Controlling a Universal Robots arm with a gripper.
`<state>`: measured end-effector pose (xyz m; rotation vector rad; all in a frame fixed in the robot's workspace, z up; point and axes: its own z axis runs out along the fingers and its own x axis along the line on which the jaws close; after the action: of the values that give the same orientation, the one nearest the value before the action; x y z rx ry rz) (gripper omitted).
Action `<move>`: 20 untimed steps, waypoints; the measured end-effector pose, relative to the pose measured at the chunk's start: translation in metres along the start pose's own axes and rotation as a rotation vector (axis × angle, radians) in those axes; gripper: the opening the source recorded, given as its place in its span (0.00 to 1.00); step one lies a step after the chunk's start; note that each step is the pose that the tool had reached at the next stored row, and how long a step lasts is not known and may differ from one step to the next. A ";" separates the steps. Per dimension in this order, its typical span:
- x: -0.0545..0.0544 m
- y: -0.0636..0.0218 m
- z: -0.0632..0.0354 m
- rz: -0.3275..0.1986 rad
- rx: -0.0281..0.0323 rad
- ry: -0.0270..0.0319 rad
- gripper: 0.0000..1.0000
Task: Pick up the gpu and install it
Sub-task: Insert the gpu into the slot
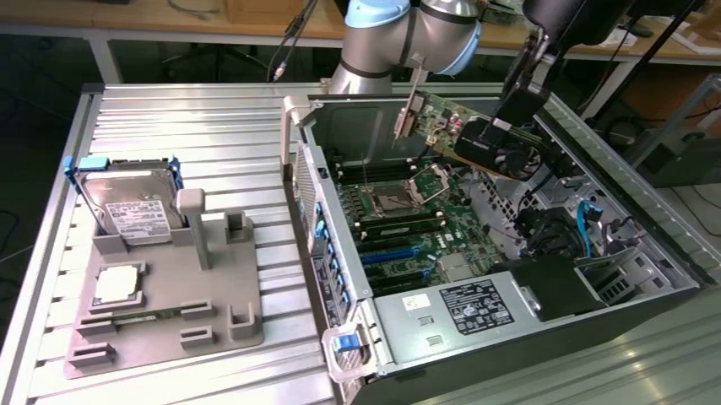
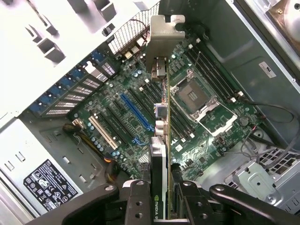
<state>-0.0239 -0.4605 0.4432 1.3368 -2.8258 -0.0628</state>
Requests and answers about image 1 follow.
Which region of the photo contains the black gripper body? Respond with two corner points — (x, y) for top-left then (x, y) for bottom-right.
(522, 0), (627, 57)

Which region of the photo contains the graphics card with black fan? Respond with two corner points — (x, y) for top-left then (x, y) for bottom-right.
(391, 53), (551, 184)

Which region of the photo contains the black tripod pole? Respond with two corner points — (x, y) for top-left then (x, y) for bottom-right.
(579, 0), (706, 120)

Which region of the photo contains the perforated metal disk bay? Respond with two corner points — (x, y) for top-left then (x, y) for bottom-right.
(470, 166), (566, 210)

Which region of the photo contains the metal socket cover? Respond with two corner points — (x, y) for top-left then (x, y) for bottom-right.
(404, 161), (458, 203)

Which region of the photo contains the dark grey box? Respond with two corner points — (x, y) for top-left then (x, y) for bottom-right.
(635, 126), (721, 189)

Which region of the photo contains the green motherboard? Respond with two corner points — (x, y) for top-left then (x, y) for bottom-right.
(335, 166), (511, 297)

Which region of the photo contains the CPU socket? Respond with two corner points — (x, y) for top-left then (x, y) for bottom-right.
(365, 184), (421, 219)

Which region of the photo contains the black installed RAM stick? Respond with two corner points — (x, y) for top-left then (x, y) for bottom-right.
(356, 215), (447, 242)

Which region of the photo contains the silver chipset heatsink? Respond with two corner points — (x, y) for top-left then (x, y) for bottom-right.
(436, 254), (475, 283)

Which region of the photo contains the blue expansion slot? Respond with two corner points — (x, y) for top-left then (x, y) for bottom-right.
(356, 246), (421, 267)

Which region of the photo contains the open black PC case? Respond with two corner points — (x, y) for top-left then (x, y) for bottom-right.
(279, 92), (714, 405)

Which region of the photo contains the grey power supply unit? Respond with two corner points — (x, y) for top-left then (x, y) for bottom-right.
(369, 271), (546, 367)

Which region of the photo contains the blue case latch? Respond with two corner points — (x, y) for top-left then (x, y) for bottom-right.
(328, 333), (360, 353)

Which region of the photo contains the wooden workbench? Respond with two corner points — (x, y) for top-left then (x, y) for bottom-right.
(0, 0), (721, 84)

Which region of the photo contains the hard disk in blue caddy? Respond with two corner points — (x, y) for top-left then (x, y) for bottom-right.
(58, 154), (188, 247)

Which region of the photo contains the grey plastic parts rack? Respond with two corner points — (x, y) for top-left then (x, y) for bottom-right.
(62, 187), (268, 380)

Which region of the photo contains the green RAM stick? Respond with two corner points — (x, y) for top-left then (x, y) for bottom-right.
(110, 306), (184, 326)

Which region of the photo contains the silver CPU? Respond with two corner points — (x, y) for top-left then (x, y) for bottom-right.
(90, 265), (142, 306)

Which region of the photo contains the blue wire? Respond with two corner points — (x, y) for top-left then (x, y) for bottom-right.
(572, 199), (604, 259)

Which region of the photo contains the black power cable bundle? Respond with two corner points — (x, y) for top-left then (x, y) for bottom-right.
(515, 205), (582, 259)

